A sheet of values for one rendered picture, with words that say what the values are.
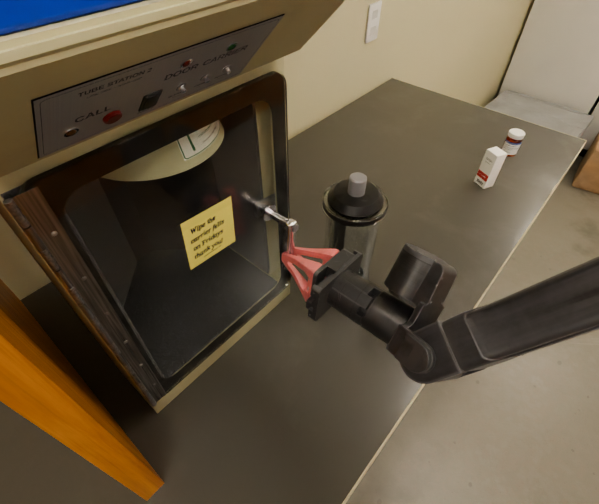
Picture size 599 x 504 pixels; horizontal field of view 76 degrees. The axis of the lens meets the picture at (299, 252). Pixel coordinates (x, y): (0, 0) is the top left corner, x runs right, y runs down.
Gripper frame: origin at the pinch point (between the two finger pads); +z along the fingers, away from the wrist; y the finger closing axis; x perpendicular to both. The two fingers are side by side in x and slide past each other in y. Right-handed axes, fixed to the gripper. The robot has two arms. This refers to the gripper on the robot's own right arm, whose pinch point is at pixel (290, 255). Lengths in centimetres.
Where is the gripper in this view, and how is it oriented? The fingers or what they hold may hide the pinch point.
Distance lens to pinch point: 57.0
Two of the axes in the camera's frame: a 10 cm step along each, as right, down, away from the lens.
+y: -6.4, 4.8, -6.0
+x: -0.8, 7.4, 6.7
